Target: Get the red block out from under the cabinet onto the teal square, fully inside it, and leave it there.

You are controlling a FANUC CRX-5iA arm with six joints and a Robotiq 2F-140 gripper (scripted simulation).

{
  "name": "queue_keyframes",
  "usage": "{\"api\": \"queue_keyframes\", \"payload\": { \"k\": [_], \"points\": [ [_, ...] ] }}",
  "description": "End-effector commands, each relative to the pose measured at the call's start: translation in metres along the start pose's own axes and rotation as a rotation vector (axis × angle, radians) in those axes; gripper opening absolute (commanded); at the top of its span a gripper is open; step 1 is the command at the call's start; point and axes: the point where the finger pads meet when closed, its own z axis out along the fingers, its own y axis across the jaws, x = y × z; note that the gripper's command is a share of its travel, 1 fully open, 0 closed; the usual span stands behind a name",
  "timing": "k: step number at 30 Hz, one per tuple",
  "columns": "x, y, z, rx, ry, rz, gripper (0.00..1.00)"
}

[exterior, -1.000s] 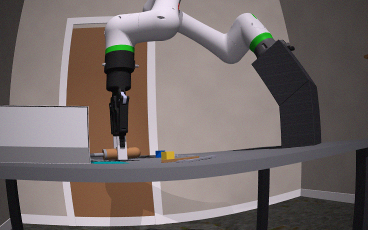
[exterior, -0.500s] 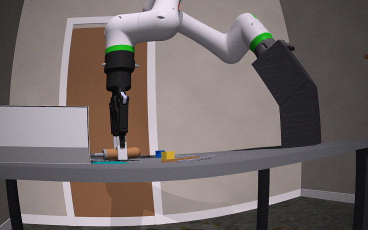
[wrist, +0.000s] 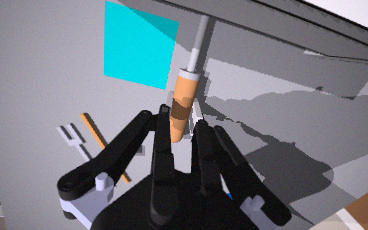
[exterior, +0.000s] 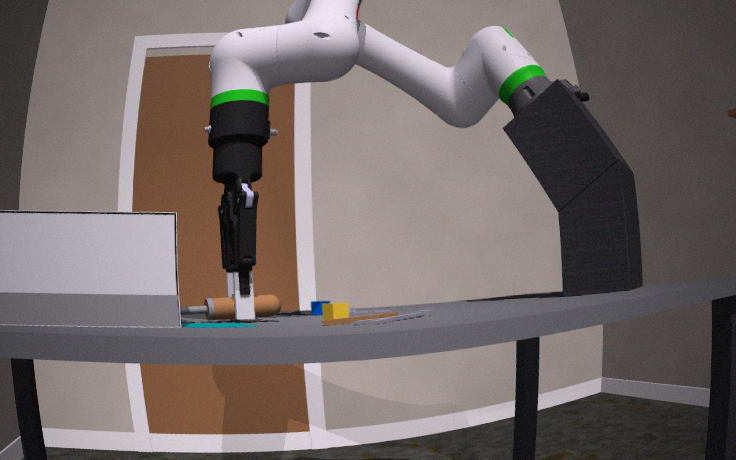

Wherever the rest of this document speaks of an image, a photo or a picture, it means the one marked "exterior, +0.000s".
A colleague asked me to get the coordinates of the teal flat square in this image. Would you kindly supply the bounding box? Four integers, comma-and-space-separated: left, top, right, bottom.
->
181, 323, 260, 328

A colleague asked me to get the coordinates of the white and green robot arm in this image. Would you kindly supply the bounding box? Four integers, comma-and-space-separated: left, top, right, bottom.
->
204, 0, 554, 148

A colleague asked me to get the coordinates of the blue cube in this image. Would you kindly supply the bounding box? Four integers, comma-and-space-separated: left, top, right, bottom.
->
311, 301, 330, 315

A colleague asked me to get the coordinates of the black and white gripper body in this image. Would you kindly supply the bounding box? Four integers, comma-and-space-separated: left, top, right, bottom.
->
212, 139, 262, 216

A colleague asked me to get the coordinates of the yellow cube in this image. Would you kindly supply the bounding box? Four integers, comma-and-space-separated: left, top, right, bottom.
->
322, 303, 349, 320

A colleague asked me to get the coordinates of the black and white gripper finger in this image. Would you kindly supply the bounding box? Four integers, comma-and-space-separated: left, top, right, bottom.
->
226, 184, 259, 319
218, 194, 234, 297

